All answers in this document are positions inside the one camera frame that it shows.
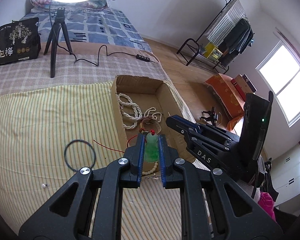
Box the yellow striped blanket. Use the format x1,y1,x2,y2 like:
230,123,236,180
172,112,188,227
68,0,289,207
0,81,215,240

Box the blue patterned bed sheet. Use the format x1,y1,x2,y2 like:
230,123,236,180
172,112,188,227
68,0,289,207
19,7,153,53

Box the dark hanging clothes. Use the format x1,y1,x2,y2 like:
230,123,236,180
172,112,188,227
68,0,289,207
219,19,254,63

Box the black clothes rack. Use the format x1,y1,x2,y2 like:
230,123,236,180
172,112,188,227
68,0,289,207
176,0,255,75

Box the dark flat box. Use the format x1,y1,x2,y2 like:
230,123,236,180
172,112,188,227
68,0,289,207
241,74,258,93

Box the small black floor tripod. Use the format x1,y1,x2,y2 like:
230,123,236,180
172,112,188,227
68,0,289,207
201,107,219,125

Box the black cable with inline switch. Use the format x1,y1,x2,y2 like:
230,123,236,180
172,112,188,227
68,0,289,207
49,2,157,67

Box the striped hanging cloth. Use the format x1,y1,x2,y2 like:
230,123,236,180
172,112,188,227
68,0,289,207
206,0,245,42

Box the white cabinet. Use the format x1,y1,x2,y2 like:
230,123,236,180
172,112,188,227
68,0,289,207
265,142,300,195

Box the window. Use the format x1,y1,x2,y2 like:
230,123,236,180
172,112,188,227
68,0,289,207
255,39,300,128

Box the bead necklace with green pendant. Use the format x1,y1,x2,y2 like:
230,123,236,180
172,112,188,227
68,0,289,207
94,107,163,177

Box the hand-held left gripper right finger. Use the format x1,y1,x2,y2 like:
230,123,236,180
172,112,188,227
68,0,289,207
158,134,283,240

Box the black tripod stand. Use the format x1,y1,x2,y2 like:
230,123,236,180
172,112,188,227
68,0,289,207
43,7,77,78

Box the white bead strand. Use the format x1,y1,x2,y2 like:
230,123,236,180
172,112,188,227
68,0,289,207
117,93,143,130

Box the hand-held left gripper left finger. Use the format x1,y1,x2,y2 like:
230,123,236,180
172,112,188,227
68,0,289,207
19,133,146,240

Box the black printed bag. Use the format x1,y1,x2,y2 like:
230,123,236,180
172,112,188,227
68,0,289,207
0,17,42,67

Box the yellow box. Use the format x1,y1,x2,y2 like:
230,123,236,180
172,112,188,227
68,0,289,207
204,42,223,60

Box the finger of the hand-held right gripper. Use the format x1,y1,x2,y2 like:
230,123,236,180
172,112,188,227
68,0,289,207
166,115,232,153
176,116,240,145

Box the black bangle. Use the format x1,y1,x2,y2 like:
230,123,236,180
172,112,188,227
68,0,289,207
64,139,97,172

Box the cardboard box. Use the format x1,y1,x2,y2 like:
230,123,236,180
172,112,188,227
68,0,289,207
111,75,198,179

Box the beige plaid blanket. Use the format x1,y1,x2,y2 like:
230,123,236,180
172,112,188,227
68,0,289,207
0,40,165,100

